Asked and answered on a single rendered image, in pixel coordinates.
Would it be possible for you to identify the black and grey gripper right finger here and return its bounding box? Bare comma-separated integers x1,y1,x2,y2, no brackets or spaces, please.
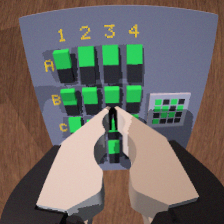
113,106,224,224

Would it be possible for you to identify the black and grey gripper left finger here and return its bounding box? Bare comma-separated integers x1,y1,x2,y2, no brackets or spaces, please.
0,107,113,224

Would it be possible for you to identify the grey switch panel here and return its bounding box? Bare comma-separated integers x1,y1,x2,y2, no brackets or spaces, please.
19,5,218,149

